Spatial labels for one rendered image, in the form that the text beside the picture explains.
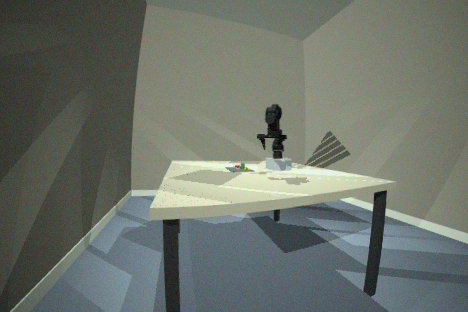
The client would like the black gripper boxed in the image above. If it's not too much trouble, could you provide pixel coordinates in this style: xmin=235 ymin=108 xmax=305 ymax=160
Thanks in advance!
xmin=257 ymin=126 xmax=287 ymax=150

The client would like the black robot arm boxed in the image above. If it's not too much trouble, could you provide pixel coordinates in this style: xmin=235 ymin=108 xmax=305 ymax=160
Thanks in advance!
xmin=265 ymin=104 xmax=284 ymax=159

